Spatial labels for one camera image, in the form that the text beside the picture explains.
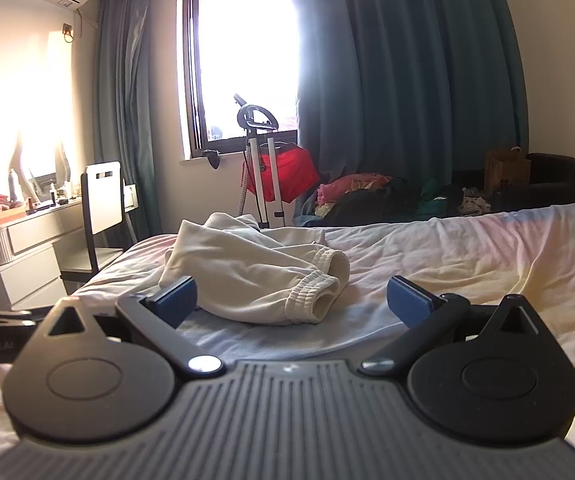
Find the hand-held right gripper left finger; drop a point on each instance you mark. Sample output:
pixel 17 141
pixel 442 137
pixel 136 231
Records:
pixel 177 301

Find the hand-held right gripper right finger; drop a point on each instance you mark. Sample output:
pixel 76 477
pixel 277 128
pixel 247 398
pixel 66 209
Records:
pixel 407 305

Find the cream pants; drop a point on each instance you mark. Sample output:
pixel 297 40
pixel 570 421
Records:
pixel 247 270

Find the pile of clothes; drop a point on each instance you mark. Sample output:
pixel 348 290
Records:
pixel 367 195

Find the white dresser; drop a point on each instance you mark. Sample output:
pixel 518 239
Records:
pixel 32 250

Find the bed with pastel sheet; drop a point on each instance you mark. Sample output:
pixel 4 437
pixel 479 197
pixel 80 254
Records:
pixel 467 260

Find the white bottle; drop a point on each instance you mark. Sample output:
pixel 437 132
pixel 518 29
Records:
pixel 13 185

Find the white chair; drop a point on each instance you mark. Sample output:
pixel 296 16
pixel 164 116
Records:
pixel 102 200

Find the garment steamer stand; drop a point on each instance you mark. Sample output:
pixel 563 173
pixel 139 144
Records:
pixel 255 170

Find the brown paper bag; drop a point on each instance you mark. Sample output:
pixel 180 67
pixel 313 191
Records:
pixel 506 172

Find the red bag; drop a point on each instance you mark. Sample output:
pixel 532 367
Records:
pixel 297 170

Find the black armchair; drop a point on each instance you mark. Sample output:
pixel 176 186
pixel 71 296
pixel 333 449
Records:
pixel 557 180

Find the grey curtain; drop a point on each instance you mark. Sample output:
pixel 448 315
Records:
pixel 127 100

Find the teal curtain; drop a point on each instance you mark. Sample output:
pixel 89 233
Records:
pixel 407 85

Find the window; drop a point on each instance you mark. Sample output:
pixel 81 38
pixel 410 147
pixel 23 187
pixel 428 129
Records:
pixel 242 60

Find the wall socket with black plug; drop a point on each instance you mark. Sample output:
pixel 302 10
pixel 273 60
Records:
pixel 68 32

